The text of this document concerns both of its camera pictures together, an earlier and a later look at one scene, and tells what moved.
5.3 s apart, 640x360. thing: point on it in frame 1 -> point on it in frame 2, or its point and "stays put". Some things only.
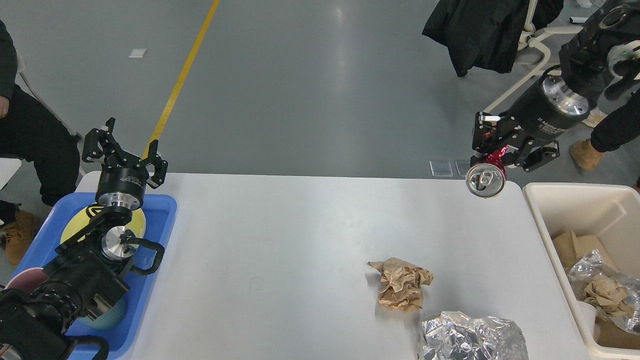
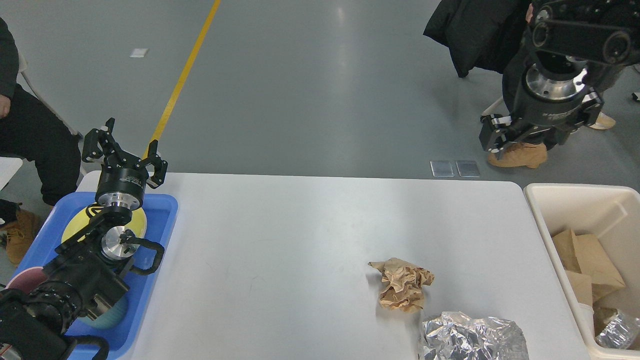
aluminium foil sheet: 592,264 -> 620,333
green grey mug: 111,317 stays put
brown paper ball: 403,285 stays put
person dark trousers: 620,127 -> 492,41
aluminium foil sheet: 455,336 stays put
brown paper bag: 607,333 -> 581,285
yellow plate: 81,221 stays put
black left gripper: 121,185 stays put
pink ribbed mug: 29,280 stays put
